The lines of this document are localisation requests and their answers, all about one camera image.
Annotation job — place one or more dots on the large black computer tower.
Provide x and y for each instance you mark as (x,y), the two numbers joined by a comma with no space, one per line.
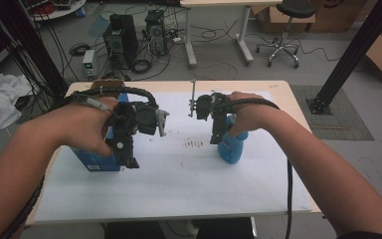
(121,40)

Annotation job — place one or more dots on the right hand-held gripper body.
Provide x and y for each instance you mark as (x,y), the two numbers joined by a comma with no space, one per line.
(217,106)

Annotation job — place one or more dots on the grey floor mat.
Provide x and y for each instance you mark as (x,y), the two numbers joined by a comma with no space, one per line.
(338,113)

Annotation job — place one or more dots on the white cloth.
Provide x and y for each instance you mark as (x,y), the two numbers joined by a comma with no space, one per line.
(0,99)

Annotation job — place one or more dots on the small black computer tower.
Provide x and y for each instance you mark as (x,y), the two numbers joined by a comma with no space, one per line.
(156,31)

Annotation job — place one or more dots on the blue cardboard box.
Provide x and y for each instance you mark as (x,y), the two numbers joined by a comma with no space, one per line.
(96,161)

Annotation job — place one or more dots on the brown cardboard piece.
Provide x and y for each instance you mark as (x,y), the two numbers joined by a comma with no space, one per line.
(107,87)

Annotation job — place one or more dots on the white table mat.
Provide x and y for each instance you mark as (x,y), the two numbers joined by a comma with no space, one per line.
(185,186)

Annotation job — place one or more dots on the black swivel stool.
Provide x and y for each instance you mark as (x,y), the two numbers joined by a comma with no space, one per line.
(291,23)

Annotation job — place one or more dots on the large cardboard box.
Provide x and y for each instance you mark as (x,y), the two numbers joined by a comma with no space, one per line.
(338,15)

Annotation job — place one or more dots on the blue plastic bottle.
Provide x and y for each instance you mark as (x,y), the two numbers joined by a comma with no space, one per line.
(232,149)

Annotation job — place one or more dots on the person's left hand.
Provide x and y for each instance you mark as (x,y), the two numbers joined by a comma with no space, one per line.
(83,122)

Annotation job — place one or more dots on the person's right hand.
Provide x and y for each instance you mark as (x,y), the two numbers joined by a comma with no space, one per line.
(252,113)

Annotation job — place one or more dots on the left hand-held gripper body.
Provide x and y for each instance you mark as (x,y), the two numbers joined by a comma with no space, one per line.
(126,119)

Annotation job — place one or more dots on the white bench power supply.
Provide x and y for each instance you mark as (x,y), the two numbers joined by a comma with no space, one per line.
(88,63)

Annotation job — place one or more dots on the black metal frame post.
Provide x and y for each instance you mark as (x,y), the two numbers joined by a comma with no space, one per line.
(33,46)
(354,49)

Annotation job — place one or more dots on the round white table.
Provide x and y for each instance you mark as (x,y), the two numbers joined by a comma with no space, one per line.
(63,11)

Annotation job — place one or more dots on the white desk with legs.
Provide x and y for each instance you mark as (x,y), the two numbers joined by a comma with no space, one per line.
(219,4)

